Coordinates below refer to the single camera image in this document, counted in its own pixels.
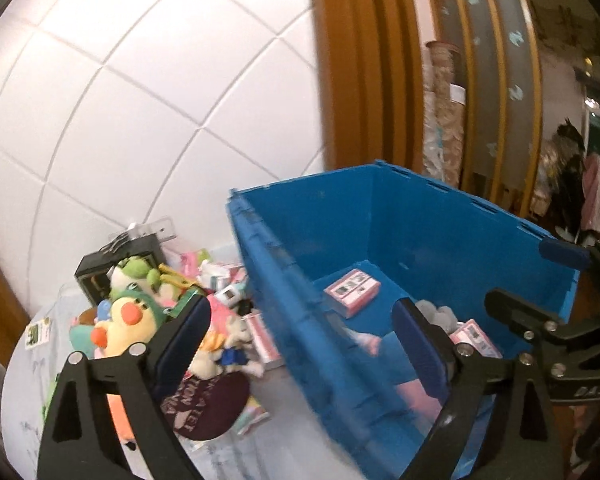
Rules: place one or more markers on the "yellow duck plush toy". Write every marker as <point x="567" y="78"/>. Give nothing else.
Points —
<point x="125" y="327"/>

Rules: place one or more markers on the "green frog plush toy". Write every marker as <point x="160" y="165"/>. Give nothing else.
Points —
<point x="135" y="272"/>

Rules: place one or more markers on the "wooden door frame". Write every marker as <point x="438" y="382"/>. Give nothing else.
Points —
<point x="360" y="60"/>

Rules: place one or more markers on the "pink white plush toy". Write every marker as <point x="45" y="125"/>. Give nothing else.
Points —
<point x="362" y="342"/>

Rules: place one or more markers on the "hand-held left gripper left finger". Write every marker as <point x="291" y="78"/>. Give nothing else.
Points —
<point x="180" y="342"/>

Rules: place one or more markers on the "blue plastic crate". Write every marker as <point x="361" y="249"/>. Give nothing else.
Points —
<point x="420" y="220"/>

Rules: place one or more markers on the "pink printed box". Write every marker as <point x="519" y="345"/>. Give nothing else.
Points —
<point x="475" y="337"/>
<point x="352" y="292"/>

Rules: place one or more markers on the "grey plush toy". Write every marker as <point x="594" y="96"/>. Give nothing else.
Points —
<point x="442" y="316"/>

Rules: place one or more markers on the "green package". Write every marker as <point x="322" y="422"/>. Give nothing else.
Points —
<point x="182" y="302"/>

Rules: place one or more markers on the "black box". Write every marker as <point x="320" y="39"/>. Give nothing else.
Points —
<point x="94" y="272"/>

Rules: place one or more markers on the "dark figure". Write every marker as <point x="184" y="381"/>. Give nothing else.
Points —
<point x="572" y="175"/>

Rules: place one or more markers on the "green sticker card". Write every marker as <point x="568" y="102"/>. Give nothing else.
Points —
<point x="37" y="335"/>

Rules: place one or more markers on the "yellow plastic item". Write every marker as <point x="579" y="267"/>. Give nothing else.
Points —
<point x="172" y="277"/>

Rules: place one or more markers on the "maroon knit hat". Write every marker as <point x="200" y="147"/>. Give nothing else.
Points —
<point x="215" y="405"/>

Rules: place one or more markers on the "wooden slat screen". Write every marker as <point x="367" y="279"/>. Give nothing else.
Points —
<point x="505" y="35"/>

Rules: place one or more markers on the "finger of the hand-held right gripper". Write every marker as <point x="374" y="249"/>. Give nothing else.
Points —
<point x="565" y="252"/>
<point x="510" y="307"/>

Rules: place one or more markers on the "pink striped box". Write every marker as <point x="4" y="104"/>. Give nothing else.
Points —
<point x="265" y="337"/>

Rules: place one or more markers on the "metal bracket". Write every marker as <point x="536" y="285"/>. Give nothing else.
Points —
<point x="152" y="229"/>

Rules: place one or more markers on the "small white box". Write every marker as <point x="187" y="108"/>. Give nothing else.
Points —
<point x="230" y="296"/>

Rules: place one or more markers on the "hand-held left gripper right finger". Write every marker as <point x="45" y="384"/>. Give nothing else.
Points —
<point x="420" y="350"/>

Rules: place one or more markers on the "light blue plush toy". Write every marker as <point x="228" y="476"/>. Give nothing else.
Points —
<point x="82" y="336"/>

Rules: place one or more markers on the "pastel tissue packet bundle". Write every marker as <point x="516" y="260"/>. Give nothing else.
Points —
<point x="254" y="412"/>

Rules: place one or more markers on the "rolled patterned fabric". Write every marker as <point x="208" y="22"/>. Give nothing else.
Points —
<point x="442" y="110"/>

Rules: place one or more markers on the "small cream bear plush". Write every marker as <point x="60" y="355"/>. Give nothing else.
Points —
<point x="232" y="340"/>

